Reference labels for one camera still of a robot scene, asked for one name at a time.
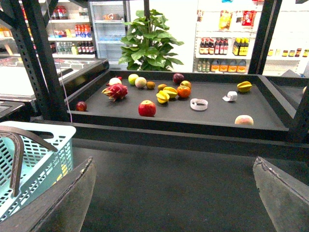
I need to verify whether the white tape ring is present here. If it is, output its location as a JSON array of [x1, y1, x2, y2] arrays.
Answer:
[[190, 98, 209, 112]]

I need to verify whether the dark purple fruit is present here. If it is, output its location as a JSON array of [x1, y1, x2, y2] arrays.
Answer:
[[172, 73, 184, 84]]

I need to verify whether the white drinks shelf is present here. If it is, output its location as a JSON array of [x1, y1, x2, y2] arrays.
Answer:
[[21, 0, 97, 59]]

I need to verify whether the front yellow starfruit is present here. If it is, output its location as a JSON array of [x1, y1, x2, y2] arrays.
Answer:
[[156, 90, 169, 104]]

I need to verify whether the far yellow starfruit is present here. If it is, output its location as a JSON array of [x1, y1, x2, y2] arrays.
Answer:
[[237, 81, 252, 93]]

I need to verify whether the small dark red fruit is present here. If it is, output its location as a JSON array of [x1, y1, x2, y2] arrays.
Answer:
[[75, 101, 87, 112]]

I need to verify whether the green apple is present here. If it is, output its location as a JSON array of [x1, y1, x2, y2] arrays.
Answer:
[[128, 73, 139, 86]]

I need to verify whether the pale round melon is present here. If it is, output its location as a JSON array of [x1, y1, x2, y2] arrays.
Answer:
[[135, 77, 147, 88]]

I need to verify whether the black fruit tray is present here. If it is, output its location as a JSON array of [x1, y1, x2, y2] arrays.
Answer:
[[69, 70, 296, 139]]

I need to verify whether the white round fruit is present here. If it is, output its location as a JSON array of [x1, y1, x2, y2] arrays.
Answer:
[[106, 77, 122, 86]]

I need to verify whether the orange persimmon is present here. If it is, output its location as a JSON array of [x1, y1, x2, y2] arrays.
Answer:
[[177, 86, 191, 98]]

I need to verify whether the white sauce bottle shelf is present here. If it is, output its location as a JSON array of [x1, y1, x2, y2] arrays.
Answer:
[[193, 0, 309, 76]]

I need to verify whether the pink dragon fruit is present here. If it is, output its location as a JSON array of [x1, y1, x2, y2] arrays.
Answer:
[[101, 84, 128, 101]]

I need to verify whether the rear yellow starfruit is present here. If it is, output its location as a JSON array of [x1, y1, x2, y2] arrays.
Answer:
[[163, 87, 178, 99]]

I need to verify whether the yellow starfruit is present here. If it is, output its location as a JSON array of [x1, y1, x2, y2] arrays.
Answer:
[[156, 90, 169, 104], [163, 87, 178, 99], [237, 81, 252, 93]]

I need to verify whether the pink peach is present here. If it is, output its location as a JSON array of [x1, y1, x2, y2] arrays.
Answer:
[[235, 115, 254, 125]]

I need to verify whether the green potted plant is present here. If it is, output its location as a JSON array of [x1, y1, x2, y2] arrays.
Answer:
[[118, 9, 184, 72]]

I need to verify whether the small white tape roll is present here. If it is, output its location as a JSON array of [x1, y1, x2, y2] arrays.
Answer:
[[222, 91, 238, 102]]

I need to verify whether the black right rack post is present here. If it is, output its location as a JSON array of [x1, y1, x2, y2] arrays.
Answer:
[[248, 0, 282, 75]]

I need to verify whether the red green mango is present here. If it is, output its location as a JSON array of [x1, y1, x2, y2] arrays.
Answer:
[[180, 80, 192, 88]]

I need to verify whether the brown kiwi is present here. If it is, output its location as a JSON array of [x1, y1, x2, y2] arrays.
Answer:
[[146, 81, 155, 89], [157, 84, 167, 91]]

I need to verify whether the light blue plastic basket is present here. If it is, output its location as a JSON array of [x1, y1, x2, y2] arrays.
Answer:
[[0, 121, 76, 221]]

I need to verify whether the glass top freezer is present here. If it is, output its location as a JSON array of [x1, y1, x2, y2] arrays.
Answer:
[[0, 56, 110, 121]]

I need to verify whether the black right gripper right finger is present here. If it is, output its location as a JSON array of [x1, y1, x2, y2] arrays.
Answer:
[[253, 157, 309, 232]]

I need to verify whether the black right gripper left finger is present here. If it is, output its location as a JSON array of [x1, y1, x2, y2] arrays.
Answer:
[[0, 157, 97, 232]]

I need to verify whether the black metal rack post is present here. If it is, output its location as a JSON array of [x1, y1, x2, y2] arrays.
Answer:
[[0, 0, 69, 122]]

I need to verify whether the yellow mango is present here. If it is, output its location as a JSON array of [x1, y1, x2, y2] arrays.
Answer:
[[53, 164, 68, 185]]

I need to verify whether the red apple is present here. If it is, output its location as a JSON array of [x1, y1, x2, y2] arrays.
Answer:
[[138, 100, 156, 117]]

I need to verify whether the glass door fridge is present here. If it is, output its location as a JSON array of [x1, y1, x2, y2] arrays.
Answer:
[[88, 0, 130, 70]]

